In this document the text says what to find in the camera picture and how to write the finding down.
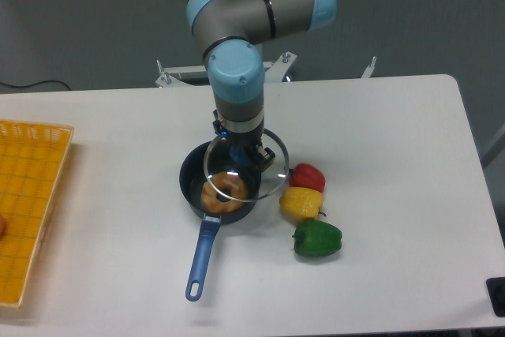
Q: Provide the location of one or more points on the black device at table edge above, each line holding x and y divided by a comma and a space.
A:
496, 292

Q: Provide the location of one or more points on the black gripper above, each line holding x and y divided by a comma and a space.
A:
258, 157

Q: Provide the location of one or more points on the green bell pepper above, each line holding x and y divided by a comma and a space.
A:
316, 239

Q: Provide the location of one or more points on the yellow bell pepper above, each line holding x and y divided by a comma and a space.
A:
301, 204

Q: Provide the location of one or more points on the glazed donut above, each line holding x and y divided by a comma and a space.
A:
223, 193

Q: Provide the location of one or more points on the red bell pepper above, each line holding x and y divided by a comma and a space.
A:
305, 175

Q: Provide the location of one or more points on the dark pot blue handle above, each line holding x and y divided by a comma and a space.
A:
191, 181

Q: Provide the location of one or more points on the white metal base frame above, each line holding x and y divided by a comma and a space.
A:
275, 72

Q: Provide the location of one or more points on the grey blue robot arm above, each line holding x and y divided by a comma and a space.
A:
227, 33

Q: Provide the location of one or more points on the glass lid blue knob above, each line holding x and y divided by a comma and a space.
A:
221, 156

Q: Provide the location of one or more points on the yellow plastic basket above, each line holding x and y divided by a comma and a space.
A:
33, 156

